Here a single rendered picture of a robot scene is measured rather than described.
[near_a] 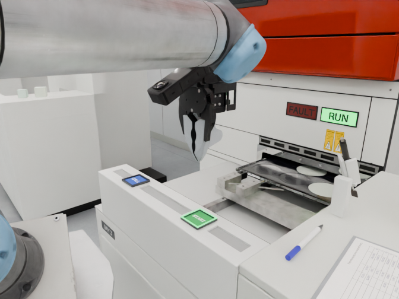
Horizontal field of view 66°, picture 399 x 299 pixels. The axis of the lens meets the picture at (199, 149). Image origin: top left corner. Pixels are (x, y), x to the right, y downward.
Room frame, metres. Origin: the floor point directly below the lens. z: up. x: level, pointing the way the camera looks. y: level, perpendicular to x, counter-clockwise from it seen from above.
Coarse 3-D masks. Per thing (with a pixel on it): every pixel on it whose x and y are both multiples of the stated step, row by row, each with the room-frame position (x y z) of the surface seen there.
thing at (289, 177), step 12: (276, 156) 1.13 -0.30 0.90; (252, 168) 1.00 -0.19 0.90; (264, 168) 1.00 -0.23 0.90; (276, 168) 1.00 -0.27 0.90; (288, 168) 1.00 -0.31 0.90; (276, 180) 0.90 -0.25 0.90; (288, 180) 0.90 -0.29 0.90; (300, 180) 0.90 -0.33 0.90; (312, 180) 0.90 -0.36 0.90; (324, 180) 0.90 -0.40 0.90; (312, 192) 0.81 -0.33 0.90
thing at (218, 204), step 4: (264, 184) 0.99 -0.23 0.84; (268, 184) 1.01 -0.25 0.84; (216, 200) 0.86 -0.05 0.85; (220, 200) 0.86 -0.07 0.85; (224, 200) 0.86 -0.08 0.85; (228, 200) 0.87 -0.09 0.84; (208, 204) 0.83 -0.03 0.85; (212, 204) 0.83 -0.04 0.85; (216, 204) 0.84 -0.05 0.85; (220, 204) 0.85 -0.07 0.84; (224, 204) 0.86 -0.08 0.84; (228, 204) 0.87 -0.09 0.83; (232, 204) 0.88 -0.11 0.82; (208, 208) 0.81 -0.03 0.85; (212, 208) 0.82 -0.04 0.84; (216, 208) 0.84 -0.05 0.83; (220, 208) 0.85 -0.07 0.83
